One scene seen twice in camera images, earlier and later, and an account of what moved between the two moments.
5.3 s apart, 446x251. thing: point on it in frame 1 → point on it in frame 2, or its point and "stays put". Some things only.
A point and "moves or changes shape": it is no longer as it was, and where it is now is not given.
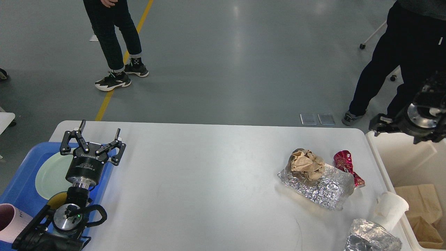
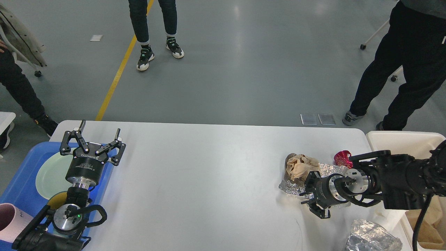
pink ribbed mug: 12,220 stays put
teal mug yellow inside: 57,199 stays put
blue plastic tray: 20,189 stays put
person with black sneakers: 112,23 → 138,9
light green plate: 51,179 stays put
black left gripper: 86,168 stays put
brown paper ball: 304,165 moves or changes shape
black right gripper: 421,122 → 328,194
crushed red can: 343,159 stays put
